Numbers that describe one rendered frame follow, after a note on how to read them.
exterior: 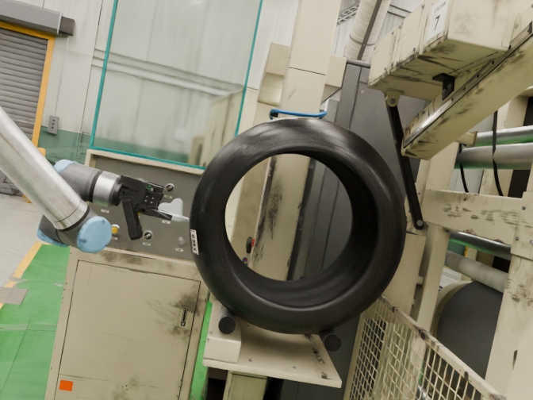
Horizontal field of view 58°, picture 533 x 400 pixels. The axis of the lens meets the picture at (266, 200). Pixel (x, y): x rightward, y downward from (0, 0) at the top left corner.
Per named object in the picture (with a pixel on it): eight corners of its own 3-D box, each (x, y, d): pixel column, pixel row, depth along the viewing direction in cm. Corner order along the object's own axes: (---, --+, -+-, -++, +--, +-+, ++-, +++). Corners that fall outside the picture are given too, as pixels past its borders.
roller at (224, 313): (238, 293, 159) (227, 301, 159) (231, 282, 159) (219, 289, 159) (239, 328, 124) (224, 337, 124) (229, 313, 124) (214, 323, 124)
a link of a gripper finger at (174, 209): (194, 205, 129) (161, 194, 128) (188, 226, 129) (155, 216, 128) (196, 204, 132) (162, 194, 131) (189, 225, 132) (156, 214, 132)
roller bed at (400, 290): (350, 301, 177) (366, 221, 176) (389, 308, 178) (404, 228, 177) (364, 318, 157) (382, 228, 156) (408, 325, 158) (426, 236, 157)
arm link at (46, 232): (47, 244, 119) (65, 197, 121) (26, 236, 127) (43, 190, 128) (81, 252, 127) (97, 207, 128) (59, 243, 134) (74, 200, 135)
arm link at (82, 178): (52, 194, 133) (64, 159, 134) (97, 207, 134) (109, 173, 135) (40, 190, 124) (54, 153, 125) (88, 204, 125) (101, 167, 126)
